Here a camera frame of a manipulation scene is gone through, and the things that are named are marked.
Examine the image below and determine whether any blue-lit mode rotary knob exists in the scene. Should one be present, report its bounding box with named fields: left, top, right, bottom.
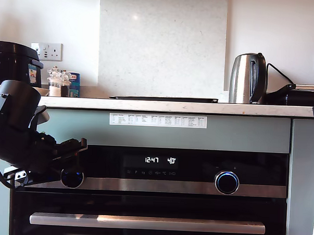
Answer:
left=59, top=167, right=85, bottom=190

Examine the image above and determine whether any steel oven door handle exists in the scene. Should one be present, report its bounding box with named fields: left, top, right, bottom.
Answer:
left=29, top=212, right=267, bottom=235

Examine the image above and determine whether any pale green filler panel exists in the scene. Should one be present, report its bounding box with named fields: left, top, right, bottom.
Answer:
left=35, top=107, right=293, bottom=154

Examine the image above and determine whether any white ceramic bowl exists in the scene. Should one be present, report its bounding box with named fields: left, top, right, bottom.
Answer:
left=35, top=87, right=51, bottom=97

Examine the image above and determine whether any blue salt carton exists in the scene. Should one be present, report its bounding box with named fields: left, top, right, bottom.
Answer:
left=66, top=71, right=81, bottom=98

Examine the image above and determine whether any white double wall socket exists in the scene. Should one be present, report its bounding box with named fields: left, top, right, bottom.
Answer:
left=30, top=41, right=64, bottom=62

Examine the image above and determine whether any black sandwich grill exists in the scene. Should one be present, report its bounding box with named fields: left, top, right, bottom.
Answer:
left=263, top=82, right=314, bottom=107

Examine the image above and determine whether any black built-in oven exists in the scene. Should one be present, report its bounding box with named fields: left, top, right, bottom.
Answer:
left=8, top=141, right=291, bottom=235

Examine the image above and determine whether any stainless steel kettle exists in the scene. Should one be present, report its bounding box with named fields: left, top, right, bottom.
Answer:
left=228, top=50, right=269, bottom=105

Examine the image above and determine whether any black power cable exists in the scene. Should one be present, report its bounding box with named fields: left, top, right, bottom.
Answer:
left=265, top=62, right=297, bottom=89

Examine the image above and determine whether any blue-ringed temperature rotary knob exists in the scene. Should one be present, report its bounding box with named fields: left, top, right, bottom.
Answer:
left=213, top=170, right=241, bottom=196

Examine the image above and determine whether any white programme table sticker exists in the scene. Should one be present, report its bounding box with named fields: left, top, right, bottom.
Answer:
left=109, top=112, right=208, bottom=129

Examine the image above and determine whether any pale green cabinet side panel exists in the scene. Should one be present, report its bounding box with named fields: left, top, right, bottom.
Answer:
left=287, top=117, right=314, bottom=235

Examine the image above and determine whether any clear salt grinder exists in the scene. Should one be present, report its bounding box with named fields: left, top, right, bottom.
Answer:
left=46, top=66, right=64, bottom=97

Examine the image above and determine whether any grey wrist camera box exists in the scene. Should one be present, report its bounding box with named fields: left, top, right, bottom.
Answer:
left=28, top=104, right=51, bottom=131

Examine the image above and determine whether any black rice cooker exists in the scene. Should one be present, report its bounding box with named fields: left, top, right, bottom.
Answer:
left=0, top=41, right=45, bottom=88

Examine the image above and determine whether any clear pepper grinder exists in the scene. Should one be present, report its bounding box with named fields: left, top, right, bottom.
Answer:
left=60, top=69, right=72, bottom=98

